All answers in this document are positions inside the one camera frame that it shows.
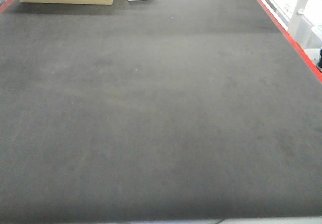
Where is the dark grey conveyor belt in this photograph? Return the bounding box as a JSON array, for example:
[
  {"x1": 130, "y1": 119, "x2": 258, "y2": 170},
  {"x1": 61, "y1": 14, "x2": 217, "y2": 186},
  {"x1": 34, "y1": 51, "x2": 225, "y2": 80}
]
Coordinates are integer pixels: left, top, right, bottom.
[{"x1": 1, "y1": 0, "x2": 321, "y2": 223}]

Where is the red conveyor edge rail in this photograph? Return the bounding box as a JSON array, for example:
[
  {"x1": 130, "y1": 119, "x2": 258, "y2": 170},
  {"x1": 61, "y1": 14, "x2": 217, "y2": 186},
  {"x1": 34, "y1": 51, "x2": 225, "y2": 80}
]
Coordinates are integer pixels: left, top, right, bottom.
[{"x1": 256, "y1": 0, "x2": 321, "y2": 82}]

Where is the white machine frame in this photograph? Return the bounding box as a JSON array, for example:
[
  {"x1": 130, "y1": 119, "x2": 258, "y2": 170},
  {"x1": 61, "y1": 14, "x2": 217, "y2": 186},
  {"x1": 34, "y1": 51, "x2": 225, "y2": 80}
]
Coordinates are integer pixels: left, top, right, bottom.
[{"x1": 265, "y1": 0, "x2": 321, "y2": 72}]

